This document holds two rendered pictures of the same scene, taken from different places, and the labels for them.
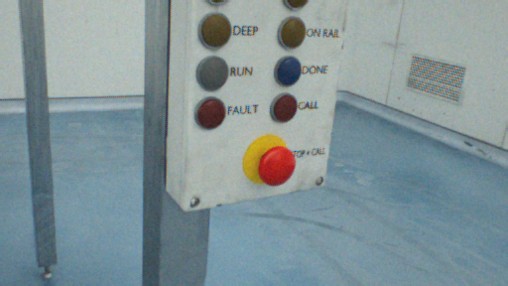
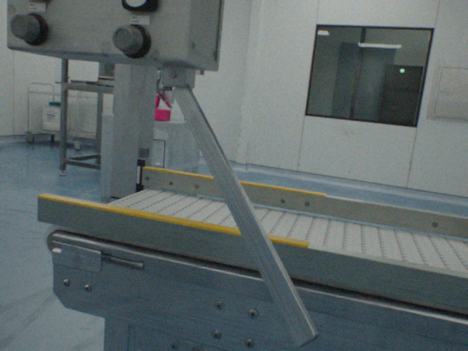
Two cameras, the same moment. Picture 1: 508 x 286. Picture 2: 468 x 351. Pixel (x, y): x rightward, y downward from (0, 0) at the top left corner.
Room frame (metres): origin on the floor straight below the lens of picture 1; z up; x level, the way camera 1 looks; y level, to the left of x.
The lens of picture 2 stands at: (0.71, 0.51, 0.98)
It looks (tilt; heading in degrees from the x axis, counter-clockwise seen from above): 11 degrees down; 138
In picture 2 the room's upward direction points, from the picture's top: 6 degrees clockwise
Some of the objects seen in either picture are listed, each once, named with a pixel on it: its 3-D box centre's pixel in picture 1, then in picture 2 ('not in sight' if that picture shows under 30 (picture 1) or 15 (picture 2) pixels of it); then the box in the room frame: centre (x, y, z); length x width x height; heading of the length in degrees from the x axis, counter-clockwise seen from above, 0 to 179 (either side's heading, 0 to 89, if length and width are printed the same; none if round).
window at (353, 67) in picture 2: not in sight; (365, 74); (-2.25, 5.17, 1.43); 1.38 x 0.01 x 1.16; 28
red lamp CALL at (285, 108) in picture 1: (285, 108); not in sight; (0.45, -0.03, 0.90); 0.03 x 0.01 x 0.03; 123
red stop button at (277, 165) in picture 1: (269, 161); not in sight; (0.44, -0.02, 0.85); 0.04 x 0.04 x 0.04; 33
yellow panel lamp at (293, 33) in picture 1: (293, 33); not in sight; (0.45, -0.03, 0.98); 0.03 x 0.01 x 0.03; 123
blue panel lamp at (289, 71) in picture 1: (289, 71); not in sight; (0.45, -0.03, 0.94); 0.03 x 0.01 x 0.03; 123
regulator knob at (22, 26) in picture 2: not in sight; (26, 22); (0.22, 0.63, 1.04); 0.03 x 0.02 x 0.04; 33
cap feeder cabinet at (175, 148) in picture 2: not in sight; (151, 164); (-2.28, 2.25, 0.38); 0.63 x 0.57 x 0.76; 28
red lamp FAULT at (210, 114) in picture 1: (211, 113); not in sight; (0.41, 0.04, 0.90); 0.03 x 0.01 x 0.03; 123
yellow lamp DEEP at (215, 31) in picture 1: (215, 31); not in sight; (0.41, 0.04, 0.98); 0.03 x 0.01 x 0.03; 123
